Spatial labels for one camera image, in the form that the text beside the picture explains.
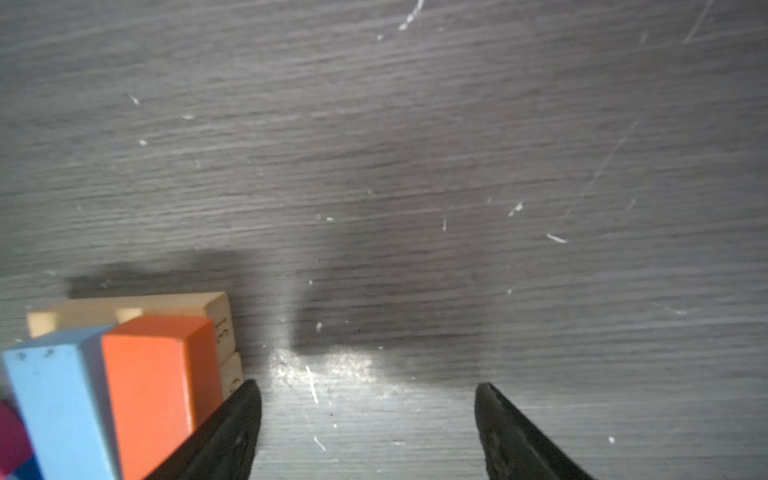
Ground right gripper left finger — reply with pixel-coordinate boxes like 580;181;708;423
148;379;262;480

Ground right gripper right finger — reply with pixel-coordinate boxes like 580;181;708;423
474;382;592;480

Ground orange block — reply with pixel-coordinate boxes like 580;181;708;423
101;315;223;479

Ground light blue block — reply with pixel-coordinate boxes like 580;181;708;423
2;326;122;479

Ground natural wood block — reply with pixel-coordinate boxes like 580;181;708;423
219;351;244;400
27;292;236;365

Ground blue cube block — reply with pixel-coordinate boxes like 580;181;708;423
6;456;42;480

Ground magenta cube block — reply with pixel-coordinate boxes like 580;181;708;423
0;401;32;479

